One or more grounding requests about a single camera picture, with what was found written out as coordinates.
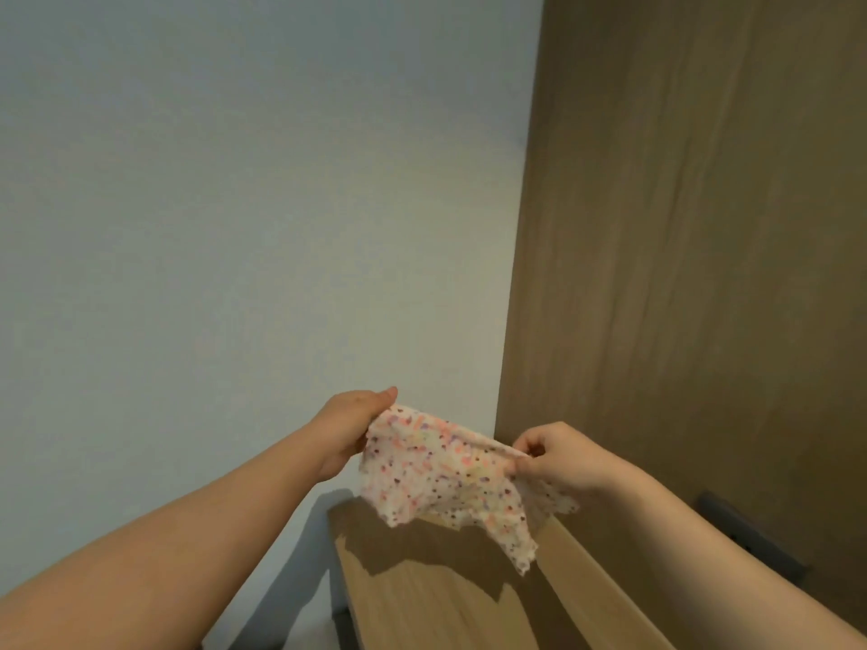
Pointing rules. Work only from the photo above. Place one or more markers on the person's right hand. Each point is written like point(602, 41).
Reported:
point(567, 458)

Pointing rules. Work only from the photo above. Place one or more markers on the person's left thumb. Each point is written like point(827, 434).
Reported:
point(379, 401)

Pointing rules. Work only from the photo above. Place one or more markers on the tall wooden wardrobe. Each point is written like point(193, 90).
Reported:
point(684, 263)

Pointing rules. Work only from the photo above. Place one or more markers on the person's left hand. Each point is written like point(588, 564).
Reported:
point(342, 425)

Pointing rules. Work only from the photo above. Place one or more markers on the white floral dotted cloth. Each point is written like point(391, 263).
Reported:
point(444, 477)

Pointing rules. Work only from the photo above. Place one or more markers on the light wooden cabinet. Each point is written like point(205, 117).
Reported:
point(460, 588)

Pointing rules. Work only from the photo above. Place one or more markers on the person's left forearm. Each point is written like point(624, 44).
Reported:
point(159, 534)

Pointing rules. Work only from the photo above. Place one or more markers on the person's right forearm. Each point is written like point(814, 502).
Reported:
point(711, 568)

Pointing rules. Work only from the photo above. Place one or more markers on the person's right fingers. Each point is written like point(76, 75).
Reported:
point(532, 453)

